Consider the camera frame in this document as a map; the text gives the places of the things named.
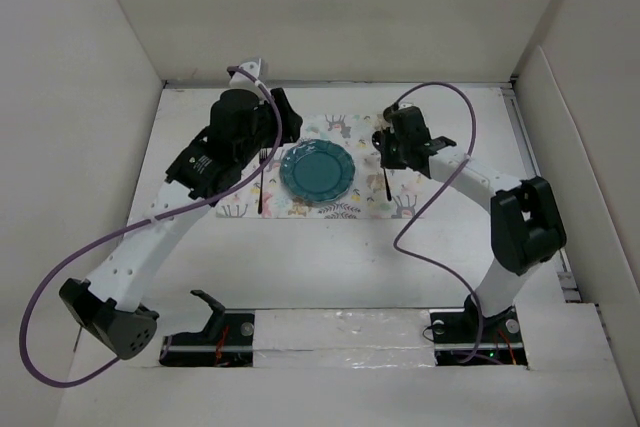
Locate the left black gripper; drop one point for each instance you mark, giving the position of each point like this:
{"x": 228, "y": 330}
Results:
{"x": 288, "y": 120}

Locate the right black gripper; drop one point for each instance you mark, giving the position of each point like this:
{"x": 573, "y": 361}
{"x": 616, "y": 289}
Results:
{"x": 386, "y": 159}

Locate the black fork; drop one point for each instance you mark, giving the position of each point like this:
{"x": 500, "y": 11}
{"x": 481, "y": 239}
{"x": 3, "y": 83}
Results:
{"x": 263, "y": 160}

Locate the teal scalloped plate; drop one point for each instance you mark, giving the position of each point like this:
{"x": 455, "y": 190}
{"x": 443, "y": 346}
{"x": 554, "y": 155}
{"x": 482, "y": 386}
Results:
{"x": 317, "y": 171}

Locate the black spoon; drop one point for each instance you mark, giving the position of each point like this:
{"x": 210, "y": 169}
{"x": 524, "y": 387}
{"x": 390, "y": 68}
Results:
{"x": 387, "y": 186}

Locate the patterned cloth placemat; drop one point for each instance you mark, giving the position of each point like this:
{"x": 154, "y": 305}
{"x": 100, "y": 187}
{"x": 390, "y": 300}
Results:
{"x": 366, "y": 197}

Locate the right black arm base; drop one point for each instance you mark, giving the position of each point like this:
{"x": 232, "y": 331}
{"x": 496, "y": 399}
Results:
{"x": 460, "y": 337}

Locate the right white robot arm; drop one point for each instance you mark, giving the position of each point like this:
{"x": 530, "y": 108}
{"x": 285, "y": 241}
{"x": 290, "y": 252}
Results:
{"x": 526, "y": 228}

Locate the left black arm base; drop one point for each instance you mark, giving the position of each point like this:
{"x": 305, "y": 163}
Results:
{"x": 225, "y": 340}

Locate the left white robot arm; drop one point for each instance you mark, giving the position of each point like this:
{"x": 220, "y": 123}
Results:
{"x": 246, "y": 118}

